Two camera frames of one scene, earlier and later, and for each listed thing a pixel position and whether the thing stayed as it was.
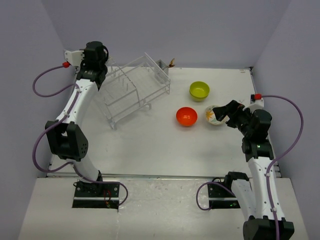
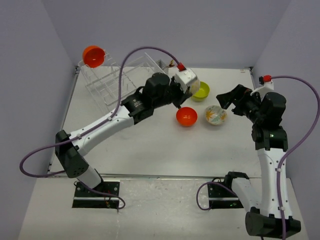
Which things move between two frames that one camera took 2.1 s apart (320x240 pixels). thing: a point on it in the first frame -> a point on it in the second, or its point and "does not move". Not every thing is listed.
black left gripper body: [83, 62] -> [173, 93]
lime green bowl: [199, 89] does not move
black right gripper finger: [220, 112] -> [226, 99]
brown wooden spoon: [172, 63] does not move
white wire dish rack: [129, 80] does not move
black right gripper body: [241, 122] -> [249, 106]
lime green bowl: [199, 99] does not move
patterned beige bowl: [211, 117] does not move
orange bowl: [186, 116] does not move
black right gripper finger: [234, 106] -> [241, 91]
